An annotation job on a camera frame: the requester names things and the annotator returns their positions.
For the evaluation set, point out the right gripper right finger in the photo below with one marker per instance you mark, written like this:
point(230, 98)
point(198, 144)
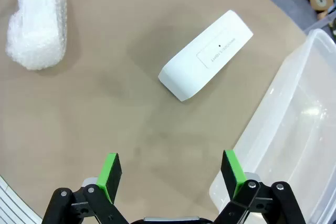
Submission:
point(233, 179)

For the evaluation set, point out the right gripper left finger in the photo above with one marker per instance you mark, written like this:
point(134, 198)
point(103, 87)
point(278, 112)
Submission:
point(107, 179)

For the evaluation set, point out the small white box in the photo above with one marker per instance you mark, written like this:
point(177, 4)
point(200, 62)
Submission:
point(204, 56)

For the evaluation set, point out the bubble clock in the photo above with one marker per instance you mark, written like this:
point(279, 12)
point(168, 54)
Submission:
point(34, 32)

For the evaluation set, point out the clear plastic container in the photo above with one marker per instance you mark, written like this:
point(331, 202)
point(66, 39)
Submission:
point(288, 142)

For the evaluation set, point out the white ribbed panel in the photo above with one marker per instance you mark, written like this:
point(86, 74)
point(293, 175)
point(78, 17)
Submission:
point(13, 203)

